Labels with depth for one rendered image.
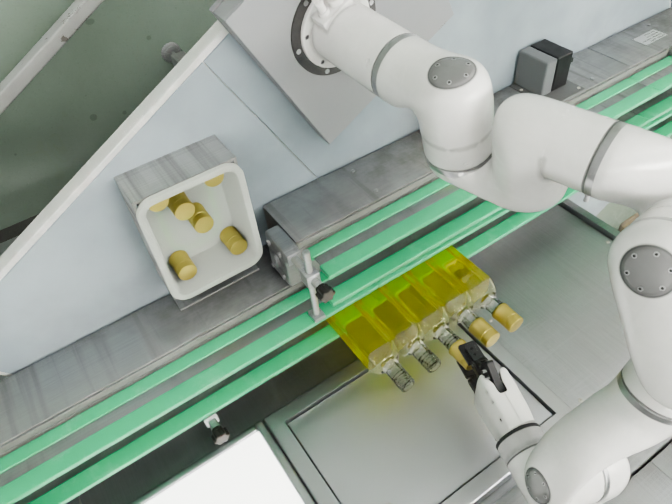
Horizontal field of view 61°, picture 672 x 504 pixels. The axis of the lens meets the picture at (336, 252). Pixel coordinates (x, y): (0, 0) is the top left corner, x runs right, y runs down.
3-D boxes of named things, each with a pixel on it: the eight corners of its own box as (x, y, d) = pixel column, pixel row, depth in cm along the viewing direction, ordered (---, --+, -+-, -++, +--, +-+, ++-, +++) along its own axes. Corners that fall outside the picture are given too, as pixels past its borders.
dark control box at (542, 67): (512, 82, 128) (540, 97, 123) (517, 49, 123) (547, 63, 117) (537, 70, 131) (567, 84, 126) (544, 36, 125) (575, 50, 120)
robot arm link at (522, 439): (545, 461, 90) (535, 445, 92) (556, 436, 83) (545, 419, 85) (502, 478, 89) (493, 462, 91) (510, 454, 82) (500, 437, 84)
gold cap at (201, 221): (181, 207, 94) (192, 221, 91) (201, 198, 95) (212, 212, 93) (186, 223, 97) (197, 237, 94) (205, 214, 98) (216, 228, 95)
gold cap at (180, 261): (170, 250, 98) (180, 265, 95) (189, 249, 100) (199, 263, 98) (166, 267, 100) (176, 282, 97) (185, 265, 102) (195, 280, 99)
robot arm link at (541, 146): (629, 101, 60) (607, 194, 73) (442, 43, 73) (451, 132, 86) (584, 162, 58) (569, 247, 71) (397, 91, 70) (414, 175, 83)
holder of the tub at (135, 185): (166, 292, 106) (183, 319, 101) (113, 177, 86) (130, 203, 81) (247, 251, 112) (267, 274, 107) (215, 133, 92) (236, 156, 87)
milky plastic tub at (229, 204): (158, 275, 102) (177, 306, 96) (112, 178, 86) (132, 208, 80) (243, 233, 108) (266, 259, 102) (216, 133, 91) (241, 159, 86)
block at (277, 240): (269, 267, 108) (288, 289, 104) (260, 231, 101) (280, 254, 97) (285, 258, 109) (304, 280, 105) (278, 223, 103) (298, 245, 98)
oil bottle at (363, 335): (313, 306, 112) (378, 383, 99) (309, 288, 108) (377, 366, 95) (336, 293, 114) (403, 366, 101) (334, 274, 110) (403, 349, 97)
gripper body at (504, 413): (538, 450, 91) (501, 392, 99) (550, 420, 84) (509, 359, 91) (496, 467, 90) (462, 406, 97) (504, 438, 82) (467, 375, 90)
